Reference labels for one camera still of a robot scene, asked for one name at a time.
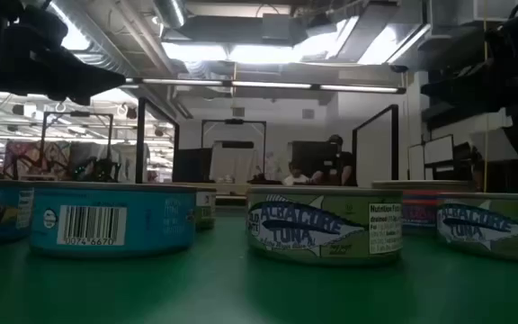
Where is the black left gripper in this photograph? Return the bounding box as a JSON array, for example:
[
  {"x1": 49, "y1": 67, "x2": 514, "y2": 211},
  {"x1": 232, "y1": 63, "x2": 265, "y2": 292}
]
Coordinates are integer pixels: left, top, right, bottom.
[{"x1": 0, "y1": 44, "x2": 128, "y2": 107}]

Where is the red blue Wild Planet can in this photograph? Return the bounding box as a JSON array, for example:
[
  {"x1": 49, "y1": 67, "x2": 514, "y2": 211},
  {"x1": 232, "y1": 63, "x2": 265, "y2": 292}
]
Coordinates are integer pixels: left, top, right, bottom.
[{"x1": 371, "y1": 179, "x2": 478, "y2": 237}]

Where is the green albacore tuna can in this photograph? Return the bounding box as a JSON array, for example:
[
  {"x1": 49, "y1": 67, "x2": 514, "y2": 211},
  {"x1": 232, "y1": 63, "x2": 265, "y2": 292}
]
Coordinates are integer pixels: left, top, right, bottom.
[
  {"x1": 245, "y1": 184, "x2": 405, "y2": 268},
  {"x1": 435, "y1": 192, "x2": 518, "y2": 266}
]

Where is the green labelled tuna can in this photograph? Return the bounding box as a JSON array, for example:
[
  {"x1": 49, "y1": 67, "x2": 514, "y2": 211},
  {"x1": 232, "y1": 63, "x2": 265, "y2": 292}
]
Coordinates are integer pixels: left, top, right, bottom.
[{"x1": 194, "y1": 185, "x2": 219, "y2": 232}]

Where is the grey angled panel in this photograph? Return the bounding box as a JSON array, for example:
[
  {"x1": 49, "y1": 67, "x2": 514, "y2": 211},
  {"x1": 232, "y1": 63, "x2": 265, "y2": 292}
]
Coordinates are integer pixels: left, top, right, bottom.
[{"x1": 468, "y1": 127, "x2": 518, "y2": 163}]

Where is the white panel board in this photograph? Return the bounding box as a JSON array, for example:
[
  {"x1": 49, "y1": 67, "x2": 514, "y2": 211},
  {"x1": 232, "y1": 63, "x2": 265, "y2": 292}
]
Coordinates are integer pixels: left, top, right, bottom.
[{"x1": 407, "y1": 133, "x2": 456, "y2": 182}]

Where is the colourful patterned cloth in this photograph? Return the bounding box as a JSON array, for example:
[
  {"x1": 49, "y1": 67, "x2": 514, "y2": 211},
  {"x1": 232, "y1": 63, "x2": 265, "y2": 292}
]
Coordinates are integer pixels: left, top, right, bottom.
[{"x1": 2, "y1": 139, "x2": 72, "y2": 182}]

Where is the white draped cloth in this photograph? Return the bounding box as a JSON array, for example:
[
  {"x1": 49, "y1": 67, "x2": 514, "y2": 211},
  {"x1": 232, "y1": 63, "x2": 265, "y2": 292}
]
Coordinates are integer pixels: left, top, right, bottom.
[{"x1": 105, "y1": 141, "x2": 151, "y2": 184}]

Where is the dark monitor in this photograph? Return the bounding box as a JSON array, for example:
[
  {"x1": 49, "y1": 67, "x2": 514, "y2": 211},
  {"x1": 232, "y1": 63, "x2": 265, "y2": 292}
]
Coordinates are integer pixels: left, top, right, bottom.
[
  {"x1": 171, "y1": 147, "x2": 214, "y2": 184},
  {"x1": 290, "y1": 139, "x2": 332, "y2": 181}
]

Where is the person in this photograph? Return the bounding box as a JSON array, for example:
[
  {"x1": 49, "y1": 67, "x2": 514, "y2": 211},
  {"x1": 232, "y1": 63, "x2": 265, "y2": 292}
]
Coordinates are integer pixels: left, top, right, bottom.
[
  {"x1": 281, "y1": 162, "x2": 310, "y2": 186},
  {"x1": 310, "y1": 133, "x2": 358, "y2": 187}
]

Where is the white sheet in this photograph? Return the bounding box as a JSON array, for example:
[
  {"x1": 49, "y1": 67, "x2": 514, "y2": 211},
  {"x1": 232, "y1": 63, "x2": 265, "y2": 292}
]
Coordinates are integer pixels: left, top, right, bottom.
[{"x1": 208, "y1": 140, "x2": 261, "y2": 184}]

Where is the long LED light bar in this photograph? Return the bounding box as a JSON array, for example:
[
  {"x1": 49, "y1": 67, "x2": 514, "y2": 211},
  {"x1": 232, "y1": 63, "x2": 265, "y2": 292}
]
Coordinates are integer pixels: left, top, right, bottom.
[{"x1": 121, "y1": 76, "x2": 407, "y2": 95}]

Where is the green table mat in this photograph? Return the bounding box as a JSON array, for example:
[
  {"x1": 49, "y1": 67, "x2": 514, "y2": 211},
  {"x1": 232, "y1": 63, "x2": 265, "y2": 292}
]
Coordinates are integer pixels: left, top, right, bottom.
[{"x1": 0, "y1": 195, "x2": 518, "y2": 324}]

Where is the long ribbed silver duct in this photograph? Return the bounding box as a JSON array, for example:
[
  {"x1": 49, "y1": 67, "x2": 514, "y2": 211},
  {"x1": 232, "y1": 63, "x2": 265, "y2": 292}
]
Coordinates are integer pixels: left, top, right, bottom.
[{"x1": 47, "y1": 0, "x2": 174, "y2": 80}]

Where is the wooden shelf black metal frame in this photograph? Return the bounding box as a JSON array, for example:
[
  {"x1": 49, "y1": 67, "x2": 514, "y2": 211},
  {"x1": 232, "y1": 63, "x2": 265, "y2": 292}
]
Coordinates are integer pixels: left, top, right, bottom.
[{"x1": 134, "y1": 95, "x2": 400, "y2": 199}]

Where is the round silver ceiling duct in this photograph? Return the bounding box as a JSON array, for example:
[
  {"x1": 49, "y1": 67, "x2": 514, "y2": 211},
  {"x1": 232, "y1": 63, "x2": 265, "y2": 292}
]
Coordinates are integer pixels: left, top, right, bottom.
[{"x1": 152, "y1": 0, "x2": 189, "y2": 30}]

